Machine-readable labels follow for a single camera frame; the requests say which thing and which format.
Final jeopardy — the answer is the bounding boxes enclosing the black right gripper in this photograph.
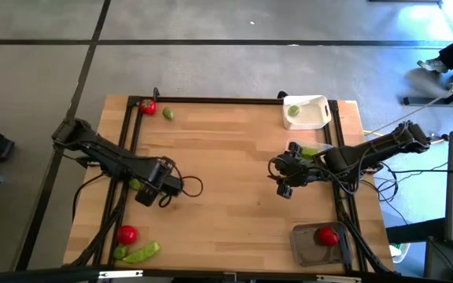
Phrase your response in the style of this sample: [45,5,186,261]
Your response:
[276,141,329,200]

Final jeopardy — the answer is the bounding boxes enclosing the red tomato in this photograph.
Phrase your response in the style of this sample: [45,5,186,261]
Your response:
[116,225,140,246]
[318,226,341,248]
[139,98,157,116]

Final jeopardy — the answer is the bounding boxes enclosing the clear plastic container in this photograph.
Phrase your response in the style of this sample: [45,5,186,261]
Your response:
[285,138,336,182]

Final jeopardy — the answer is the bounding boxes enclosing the white plastic basket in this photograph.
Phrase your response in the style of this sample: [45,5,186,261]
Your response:
[282,94,333,131]

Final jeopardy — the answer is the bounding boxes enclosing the dark grey plastic container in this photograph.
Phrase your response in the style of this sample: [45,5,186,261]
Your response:
[289,222,354,268]

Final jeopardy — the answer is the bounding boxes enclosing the black horizontal bar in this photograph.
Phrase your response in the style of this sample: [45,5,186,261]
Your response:
[0,266,453,283]

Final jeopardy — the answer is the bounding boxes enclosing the black floor stand bar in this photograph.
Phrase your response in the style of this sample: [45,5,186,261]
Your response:
[402,70,453,107]

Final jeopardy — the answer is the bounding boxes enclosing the person's shoe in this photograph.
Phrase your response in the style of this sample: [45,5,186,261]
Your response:
[416,57,450,75]

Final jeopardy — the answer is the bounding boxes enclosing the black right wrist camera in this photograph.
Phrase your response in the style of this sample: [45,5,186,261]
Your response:
[274,153,291,170]

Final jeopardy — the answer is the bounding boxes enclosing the silver metal bracket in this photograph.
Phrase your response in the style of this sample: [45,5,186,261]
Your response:
[315,274,363,283]
[98,269,144,280]

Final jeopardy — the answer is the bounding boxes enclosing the black table frame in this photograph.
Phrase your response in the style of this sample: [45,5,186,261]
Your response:
[68,95,399,278]

